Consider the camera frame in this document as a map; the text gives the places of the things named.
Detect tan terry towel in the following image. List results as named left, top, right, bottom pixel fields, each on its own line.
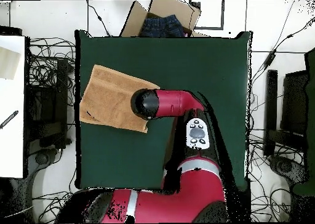
left=79, top=64, right=161, bottom=134

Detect dark green table cloth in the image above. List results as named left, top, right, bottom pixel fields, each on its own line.
left=74, top=30, right=253, bottom=190

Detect blue denim jeans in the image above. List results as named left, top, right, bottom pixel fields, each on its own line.
left=139, top=14, right=186, bottom=38

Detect black equipment rack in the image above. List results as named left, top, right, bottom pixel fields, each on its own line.
left=24, top=57, right=73, bottom=157

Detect brown cardboard box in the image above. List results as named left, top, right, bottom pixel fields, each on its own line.
left=119, top=0, right=210, bottom=38

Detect black rectangular bar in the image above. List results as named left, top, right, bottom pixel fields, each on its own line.
left=263, top=69, right=279, bottom=157

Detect grey office chair base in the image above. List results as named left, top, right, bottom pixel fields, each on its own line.
left=24, top=147, right=65, bottom=185

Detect black equipment case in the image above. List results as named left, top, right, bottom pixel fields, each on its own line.
left=280, top=70, right=311, bottom=136

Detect white table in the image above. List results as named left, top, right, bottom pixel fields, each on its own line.
left=0, top=34, right=26, bottom=179

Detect beige paper sheet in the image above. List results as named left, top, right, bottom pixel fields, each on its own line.
left=0, top=46, right=22, bottom=81

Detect black cable with inline plug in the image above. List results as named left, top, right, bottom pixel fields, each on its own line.
left=86, top=0, right=112, bottom=37

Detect tangled black cables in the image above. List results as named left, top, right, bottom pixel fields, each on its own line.
left=245, top=132, right=305, bottom=222
left=33, top=188, right=74, bottom=223
left=28, top=36, right=76, bottom=106

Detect black cable with adapter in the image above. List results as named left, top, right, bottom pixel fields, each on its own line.
left=250, top=17, right=315, bottom=87

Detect black ridged strap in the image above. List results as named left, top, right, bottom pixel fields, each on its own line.
left=0, top=110, right=20, bottom=130

